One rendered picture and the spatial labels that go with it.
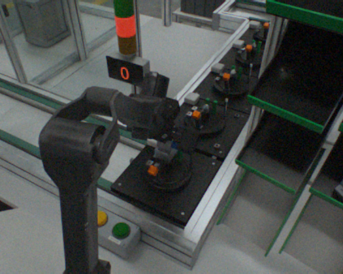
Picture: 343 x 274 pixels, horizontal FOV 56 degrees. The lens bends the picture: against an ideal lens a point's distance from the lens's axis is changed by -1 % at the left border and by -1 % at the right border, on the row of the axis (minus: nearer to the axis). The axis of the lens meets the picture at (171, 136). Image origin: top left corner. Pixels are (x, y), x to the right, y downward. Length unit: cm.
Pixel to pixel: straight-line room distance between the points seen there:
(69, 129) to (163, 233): 51
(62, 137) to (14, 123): 93
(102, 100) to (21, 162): 67
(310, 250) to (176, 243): 31
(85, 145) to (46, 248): 65
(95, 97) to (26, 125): 85
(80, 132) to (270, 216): 54
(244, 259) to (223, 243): 7
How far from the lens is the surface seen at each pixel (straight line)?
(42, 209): 108
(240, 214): 82
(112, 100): 44
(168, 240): 83
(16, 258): 101
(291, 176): 68
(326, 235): 81
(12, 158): 111
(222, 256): 94
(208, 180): 93
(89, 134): 38
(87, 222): 45
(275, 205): 80
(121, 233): 84
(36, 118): 131
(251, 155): 69
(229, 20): 195
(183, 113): 114
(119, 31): 87
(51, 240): 101
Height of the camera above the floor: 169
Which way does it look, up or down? 43 degrees down
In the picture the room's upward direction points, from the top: straight up
